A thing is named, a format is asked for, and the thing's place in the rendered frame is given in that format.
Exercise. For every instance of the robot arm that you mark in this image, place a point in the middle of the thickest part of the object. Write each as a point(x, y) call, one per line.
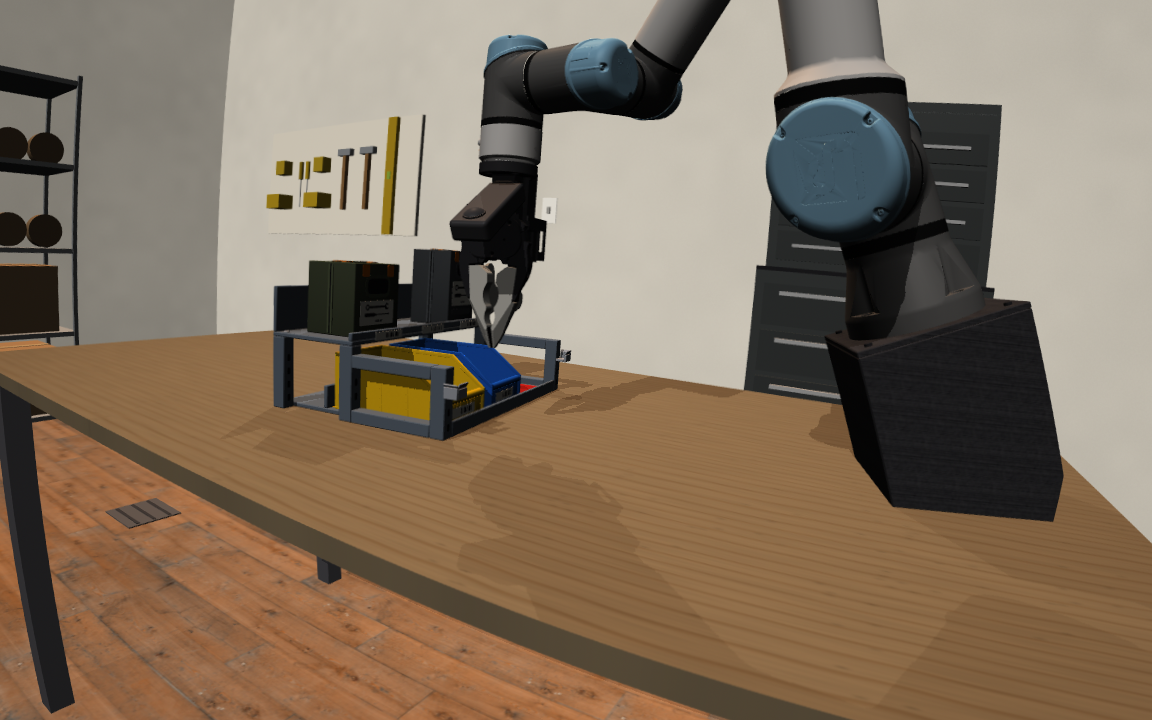
point(835, 168)

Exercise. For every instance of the yellow bin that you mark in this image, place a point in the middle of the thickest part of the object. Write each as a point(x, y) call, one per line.
point(410, 396)

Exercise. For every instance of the blue bin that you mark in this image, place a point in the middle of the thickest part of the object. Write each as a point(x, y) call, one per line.
point(476, 357)

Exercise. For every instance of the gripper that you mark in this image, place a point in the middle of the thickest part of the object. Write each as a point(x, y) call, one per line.
point(508, 246)

